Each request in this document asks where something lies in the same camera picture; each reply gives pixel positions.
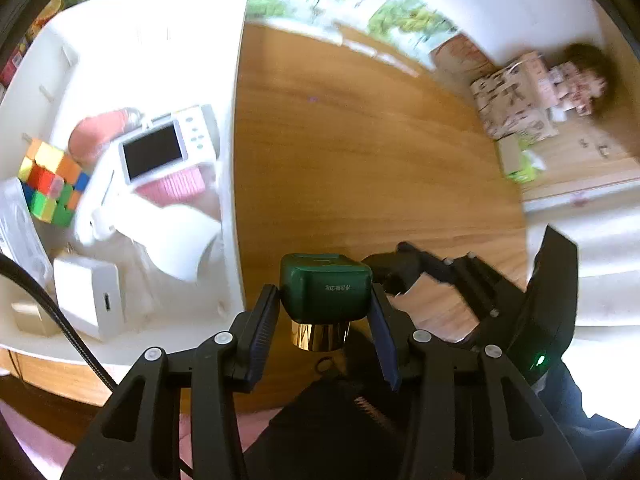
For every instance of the white plastic storage bin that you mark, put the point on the white plastic storage bin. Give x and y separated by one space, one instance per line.
150 35

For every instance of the beige small box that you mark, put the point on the beige small box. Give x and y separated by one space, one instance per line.
30 317

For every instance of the white plastic handheld gadget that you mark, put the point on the white plastic handheld gadget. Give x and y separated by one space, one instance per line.
165 232

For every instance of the brown printed cardboard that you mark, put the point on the brown printed cardboard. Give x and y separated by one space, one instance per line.
460 55

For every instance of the pink folding comb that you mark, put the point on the pink folding comb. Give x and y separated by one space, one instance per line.
175 185

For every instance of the colourful puzzle cube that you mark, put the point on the colourful puzzle cube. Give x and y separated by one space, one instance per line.
50 180

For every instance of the letter print fabric bag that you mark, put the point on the letter print fabric bag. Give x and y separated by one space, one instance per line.
515 100

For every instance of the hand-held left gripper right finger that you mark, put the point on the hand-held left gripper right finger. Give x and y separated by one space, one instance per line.
382 335

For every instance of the wooden desk hutch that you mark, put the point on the wooden desk hutch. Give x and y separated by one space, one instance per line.
575 160

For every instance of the white paper strip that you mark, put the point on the white paper strip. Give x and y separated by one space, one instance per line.
365 47

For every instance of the clear cotton swab box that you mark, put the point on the clear cotton swab box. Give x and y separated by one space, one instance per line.
17 230

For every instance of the brown-haired rag doll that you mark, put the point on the brown-haired rag doll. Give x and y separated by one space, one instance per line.
582 80

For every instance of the green tissue pack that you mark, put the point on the green tissue pack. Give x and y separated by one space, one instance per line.
522 162

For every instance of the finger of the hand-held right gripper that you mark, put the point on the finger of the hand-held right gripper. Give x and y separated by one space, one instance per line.
470 270
395 272

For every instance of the white wall charger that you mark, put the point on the white wall charger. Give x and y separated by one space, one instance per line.
90 300

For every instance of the green perfume bottle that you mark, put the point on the green perfume bottle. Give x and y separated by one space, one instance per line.
325 285

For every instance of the pink teardrop pouch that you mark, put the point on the pink teardrop pouch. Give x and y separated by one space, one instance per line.
92 132

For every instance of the white compact camera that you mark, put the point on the white compact camera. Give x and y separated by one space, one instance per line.
160 147

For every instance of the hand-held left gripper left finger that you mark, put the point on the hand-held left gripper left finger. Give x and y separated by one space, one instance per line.
265 330

